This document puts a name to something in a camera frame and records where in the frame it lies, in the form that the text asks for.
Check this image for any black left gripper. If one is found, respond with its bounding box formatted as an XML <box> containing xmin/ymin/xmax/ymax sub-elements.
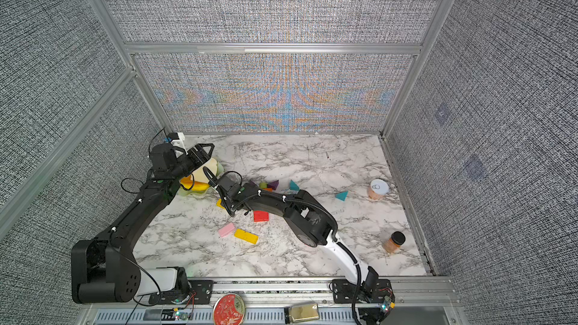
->
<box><xmin>171</xmin><ymin>142</ymin><xmax>214</xmax><ymax>181</ymax></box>

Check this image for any red block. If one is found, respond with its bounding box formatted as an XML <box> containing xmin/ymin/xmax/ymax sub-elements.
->
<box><xmin>253</xmin><ymin>211</ymin><xmax>269</xmax><ymax>223</ymax></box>

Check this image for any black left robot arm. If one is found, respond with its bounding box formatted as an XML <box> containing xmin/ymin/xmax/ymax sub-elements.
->
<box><xmin>71</xmin><ymin>143</ymin><xmax>215</xmax><ymax>304</ymax></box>

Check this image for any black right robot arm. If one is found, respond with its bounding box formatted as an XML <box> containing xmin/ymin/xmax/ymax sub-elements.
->
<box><xmin>203</xmin><ymin>169</ymin><xmax>379</xmax><ymax>302</ymax></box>

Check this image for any yellow block left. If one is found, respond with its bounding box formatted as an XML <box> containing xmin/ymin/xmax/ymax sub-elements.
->
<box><xmin>216</xmin><ymin>199</ymin><xmax>226</xmax><ymax>209</ymax></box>

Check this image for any yellow block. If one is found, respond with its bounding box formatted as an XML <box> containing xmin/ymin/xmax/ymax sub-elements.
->
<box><xmin>216</xmin><ymin>199</ymin><xmax>226</xmax><ymax>209</ymax></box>
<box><xmin>234</xmin><ymin>229</ymin><xmax>259</xmax><ymax>245</ymax></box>

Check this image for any toy bread slice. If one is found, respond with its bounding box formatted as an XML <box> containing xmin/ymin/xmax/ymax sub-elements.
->
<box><xmin>191</xmin><ymin>159</ymin><xmax>220</xmax><ymax>186</ymax></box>

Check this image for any green wavy plate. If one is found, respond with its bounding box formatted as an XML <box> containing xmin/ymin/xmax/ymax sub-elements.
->
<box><xmin>177</xmin><ymin>159</ymin><xmax>224</xmax><ymax>197</ymax></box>

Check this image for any pink block left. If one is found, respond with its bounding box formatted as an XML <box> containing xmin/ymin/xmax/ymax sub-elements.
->
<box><xmin>218</xmin><ymin>223</ymin><xmax>236</xmax><ymax>238</ymax></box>

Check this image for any toy orange slice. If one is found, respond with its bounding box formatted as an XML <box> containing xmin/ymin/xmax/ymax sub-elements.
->
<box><xmin>179</xmin><ymin>177</ymin><xmax>209</xmax><ymax>193</ymax></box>

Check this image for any yellow block near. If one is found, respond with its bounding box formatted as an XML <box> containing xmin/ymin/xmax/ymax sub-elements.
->
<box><xmin>234</xmin><ymin>229</ymin><xmax>259</xmax><ymax>245</ymax></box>

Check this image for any teal triangle block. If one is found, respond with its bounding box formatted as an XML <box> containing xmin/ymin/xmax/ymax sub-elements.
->
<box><xmin>335</xmin><ymin>191</ymin><xmax>349</xmax><ymax>202</ymax></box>
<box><xmin>290</xmin><ymin>180</ymin><xmax>300</xmax><ymax>191</ymax></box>

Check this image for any red round tin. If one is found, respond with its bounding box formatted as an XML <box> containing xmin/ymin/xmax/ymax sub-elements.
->
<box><xmin>212</xmin><ymin>293</ymin><xmax>246</xmax><ymax>325</ymax></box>

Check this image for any gold metal box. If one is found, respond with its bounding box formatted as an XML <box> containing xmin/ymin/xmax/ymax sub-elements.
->
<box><xmin>284</xmin><ymin>302</ymin><xmax>320</xmax><ymax>324</ymax></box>

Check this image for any white lidded cup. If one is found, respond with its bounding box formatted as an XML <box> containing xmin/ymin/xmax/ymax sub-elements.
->
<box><xmin>367</xmin><ymin>178</ymin><xmax>391</xmax><ymax>201</ymax></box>

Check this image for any amber jar black lid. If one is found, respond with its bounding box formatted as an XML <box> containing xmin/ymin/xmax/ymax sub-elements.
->
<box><xmin>382</xmin><ymin>231</ymin><xmax>406</xmax><ymax>254</ymax></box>

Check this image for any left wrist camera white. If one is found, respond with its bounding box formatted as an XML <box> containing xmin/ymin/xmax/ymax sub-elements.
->
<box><xmin>166</xmin><ymin>132</ymin><xmax>187</xmax><ymax>151</ymax></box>

